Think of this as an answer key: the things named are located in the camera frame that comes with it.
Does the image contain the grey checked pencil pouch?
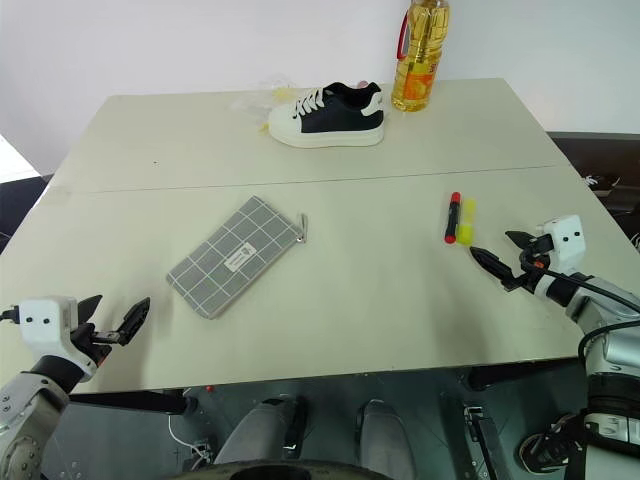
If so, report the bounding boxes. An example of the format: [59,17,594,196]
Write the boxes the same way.
[165,194,311,320]

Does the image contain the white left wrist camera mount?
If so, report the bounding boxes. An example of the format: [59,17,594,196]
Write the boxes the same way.
[17,295,97,383]

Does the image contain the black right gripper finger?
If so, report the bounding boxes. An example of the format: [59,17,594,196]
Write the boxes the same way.
[469,246,515,288]
[505,229,540,251]

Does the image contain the red marker pen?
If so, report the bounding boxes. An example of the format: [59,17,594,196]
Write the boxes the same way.
[441,191,463,246]

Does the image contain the grey rounded robot leg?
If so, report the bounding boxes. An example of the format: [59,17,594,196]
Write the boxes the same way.
[213,393,310,467]
[355,398,417,480]

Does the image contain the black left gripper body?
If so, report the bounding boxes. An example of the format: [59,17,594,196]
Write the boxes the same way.
[68,322,127,372]

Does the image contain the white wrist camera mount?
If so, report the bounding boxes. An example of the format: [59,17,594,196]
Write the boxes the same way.
[537,214,587,275]
[17,295,97,383]

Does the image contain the yellow highlighter pen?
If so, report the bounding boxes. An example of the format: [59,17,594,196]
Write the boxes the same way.
[456,197,478,248]

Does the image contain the yellow cooking oil bottle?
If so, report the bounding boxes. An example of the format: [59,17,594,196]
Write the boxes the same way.
[390,0,452,114]

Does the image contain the thin white cable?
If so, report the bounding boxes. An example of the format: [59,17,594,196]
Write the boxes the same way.
[167,413,212,462]

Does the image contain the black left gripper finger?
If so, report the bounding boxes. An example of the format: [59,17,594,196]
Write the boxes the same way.
[76,294,104,329]
[116,296,152,347]

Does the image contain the black table support bracket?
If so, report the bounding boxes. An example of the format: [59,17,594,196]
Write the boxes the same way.
[68,388,197,417]

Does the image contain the clear plastic bag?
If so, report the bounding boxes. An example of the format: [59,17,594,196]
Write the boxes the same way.
[227,73,302,137]

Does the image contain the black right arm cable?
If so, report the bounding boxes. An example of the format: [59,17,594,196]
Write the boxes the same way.
[542,269,640,362]

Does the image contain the black metal frame bar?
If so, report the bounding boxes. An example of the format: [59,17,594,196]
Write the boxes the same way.
[462,403,507,472]

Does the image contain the black and white sneaker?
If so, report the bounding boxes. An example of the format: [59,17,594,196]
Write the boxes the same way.
[267,80,387,150]

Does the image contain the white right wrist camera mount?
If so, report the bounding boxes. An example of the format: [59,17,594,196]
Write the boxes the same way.
[537,214,587,275]

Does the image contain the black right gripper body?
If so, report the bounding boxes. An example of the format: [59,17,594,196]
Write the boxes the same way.
[506,233,555,296]

